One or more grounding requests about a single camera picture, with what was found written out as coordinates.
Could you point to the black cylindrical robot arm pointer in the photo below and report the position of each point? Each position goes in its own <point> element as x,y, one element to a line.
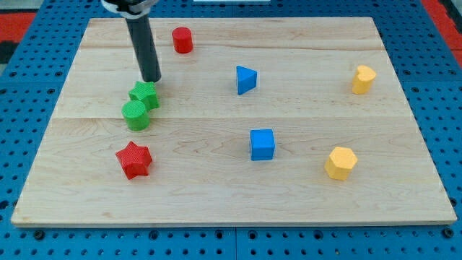
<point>136,15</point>

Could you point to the green star block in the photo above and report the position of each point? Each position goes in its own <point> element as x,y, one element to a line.
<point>146,93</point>

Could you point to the red star block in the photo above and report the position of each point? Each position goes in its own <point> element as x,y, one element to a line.
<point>134,160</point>

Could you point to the light wooden board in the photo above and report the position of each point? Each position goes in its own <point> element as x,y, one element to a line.
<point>199,138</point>

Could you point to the blue cube block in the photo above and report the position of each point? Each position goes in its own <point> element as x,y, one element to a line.
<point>262,144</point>

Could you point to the blue triangle block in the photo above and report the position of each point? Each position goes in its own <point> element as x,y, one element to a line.
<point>246,79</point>

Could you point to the green cylinder block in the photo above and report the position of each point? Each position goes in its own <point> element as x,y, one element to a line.
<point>135,115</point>

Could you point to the red cylinder block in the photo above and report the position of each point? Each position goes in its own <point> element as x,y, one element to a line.
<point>182,40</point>

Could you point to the yellow hexagon block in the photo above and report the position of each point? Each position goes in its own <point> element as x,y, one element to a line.
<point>340,163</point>

